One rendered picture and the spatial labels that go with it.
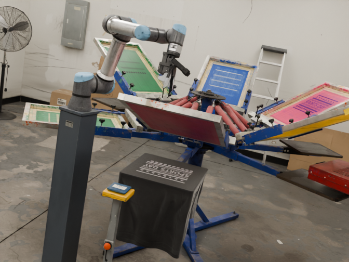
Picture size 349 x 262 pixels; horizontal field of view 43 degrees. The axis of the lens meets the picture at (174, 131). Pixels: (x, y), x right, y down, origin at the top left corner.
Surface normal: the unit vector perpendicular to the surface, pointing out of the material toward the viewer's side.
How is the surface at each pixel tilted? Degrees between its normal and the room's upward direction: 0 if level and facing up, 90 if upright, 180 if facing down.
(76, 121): 90
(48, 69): 90
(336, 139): 82
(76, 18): 90
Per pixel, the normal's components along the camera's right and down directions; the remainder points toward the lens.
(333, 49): -0.25, 0.18
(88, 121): 0.88, 0.26
